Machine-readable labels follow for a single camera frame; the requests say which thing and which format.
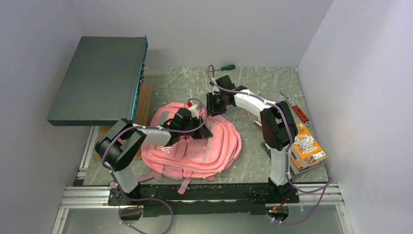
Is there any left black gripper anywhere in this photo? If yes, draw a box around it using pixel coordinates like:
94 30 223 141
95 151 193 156
180 116 213 139

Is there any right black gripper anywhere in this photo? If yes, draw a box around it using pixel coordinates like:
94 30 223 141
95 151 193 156
205 92 227 117

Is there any pink student backpack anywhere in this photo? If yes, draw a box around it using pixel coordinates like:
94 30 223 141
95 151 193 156
138 116 242 194

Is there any pink white stapler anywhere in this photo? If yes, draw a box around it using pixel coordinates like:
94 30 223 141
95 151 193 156
253 118 262 129

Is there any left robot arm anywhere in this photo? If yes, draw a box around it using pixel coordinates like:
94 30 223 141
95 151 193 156
94 108 213 205

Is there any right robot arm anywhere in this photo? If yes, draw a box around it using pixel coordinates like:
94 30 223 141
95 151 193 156
206 75 298 202

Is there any wooden board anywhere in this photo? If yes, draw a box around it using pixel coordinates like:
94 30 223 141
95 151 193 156
93 85 152 161

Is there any dark green book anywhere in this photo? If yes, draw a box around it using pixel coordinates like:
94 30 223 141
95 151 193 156
261 142 321 175

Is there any red adjustable wrench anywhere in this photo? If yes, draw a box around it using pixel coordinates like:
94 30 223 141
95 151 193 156
280 91 312 127

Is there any orange comic book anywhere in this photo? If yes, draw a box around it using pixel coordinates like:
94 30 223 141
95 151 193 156
291 122 327 168

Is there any dark grey flat box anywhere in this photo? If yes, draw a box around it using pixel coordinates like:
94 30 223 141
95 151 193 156
47 36 148 126

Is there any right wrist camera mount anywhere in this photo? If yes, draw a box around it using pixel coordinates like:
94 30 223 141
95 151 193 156
210 81 220 92

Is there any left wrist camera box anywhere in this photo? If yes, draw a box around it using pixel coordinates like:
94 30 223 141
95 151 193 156
187 101 202 119

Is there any green handled screwdriver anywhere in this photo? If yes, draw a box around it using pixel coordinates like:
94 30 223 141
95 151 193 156
215 64 236 71

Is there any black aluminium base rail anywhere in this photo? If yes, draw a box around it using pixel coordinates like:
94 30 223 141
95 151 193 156
59 182 343 217

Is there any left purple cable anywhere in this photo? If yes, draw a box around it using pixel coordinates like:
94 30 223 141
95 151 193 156
101 97 208 234

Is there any purple cable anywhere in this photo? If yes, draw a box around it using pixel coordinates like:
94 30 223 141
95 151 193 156
101 97 208 234
207 64 333 226

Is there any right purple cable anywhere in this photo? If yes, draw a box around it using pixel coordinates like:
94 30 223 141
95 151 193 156
207 64 333 226

